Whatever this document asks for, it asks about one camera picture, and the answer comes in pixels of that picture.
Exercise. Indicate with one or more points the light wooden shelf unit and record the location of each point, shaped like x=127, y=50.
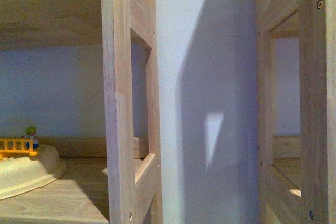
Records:
x=85, y=74

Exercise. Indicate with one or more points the green haired toy figure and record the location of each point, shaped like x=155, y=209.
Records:
x=31, y=137

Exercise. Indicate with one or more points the yellow toy fence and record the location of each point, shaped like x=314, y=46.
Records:
x=17, y=146

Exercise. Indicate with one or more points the beige plastic toy base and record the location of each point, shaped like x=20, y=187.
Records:
x=24, y=174

